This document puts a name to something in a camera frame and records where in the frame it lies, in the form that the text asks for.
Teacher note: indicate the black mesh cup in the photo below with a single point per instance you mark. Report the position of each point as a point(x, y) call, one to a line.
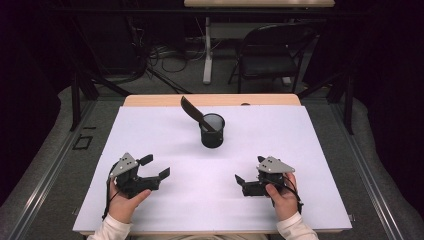
point(211, 140)

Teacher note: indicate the white table sheet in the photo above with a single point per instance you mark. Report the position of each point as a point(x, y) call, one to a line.
point(283, 133)

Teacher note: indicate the black metal stand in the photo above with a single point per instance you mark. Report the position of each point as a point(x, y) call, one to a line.
point(75, 106)
point(348, 110)

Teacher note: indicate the person's left hand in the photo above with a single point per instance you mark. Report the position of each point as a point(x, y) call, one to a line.
point(125, 206)

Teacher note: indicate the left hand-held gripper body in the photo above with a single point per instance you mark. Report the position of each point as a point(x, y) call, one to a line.
point(125, 166)

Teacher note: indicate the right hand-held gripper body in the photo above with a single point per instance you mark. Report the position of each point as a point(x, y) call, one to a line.
point(275, 165)

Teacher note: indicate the black comb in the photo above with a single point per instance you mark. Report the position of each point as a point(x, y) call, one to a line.
point(191, 110)

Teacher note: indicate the white-legged wooden desk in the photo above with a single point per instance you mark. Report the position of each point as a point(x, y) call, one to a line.
point(207, 66)

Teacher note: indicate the person's right hand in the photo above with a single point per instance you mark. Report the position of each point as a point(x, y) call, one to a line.
point(285, 203)

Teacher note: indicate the light wooden table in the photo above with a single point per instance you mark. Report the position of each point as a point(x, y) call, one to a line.
point(150, 100)

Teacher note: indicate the black folding chair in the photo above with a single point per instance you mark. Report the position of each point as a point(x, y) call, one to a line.
point(266, 65)

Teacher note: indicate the grey metal floor rail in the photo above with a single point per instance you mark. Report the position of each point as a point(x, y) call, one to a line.
point(368, 173)
point(53, 173)

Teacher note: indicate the black metal crossbar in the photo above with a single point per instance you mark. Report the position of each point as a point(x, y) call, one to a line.
point(133, 11)

